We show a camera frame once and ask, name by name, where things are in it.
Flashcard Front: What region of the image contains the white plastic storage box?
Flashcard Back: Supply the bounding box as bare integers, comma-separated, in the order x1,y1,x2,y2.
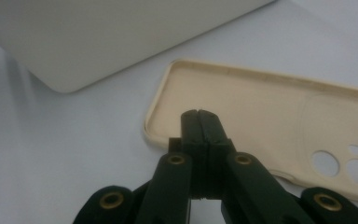
0,0,276,94

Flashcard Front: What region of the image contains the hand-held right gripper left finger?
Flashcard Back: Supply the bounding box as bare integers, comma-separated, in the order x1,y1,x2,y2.
168,108,211,200

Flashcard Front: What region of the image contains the beige phone case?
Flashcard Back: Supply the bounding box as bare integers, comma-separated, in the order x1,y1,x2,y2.
143,59,358,206

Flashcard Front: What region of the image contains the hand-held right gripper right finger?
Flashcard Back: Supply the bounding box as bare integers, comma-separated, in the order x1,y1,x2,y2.
199,108,237,200

